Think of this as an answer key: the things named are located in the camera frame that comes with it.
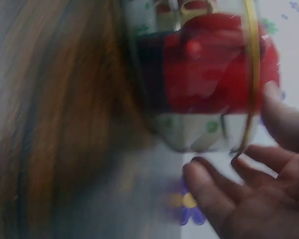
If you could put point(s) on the person's right hand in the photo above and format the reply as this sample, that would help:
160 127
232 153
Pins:
269 206

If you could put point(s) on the person's right thumb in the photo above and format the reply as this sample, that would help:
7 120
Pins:
284 122

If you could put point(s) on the clear glass with gold rim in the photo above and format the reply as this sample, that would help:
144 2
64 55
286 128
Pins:
189 134

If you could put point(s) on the red object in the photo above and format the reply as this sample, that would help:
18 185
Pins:
214 74

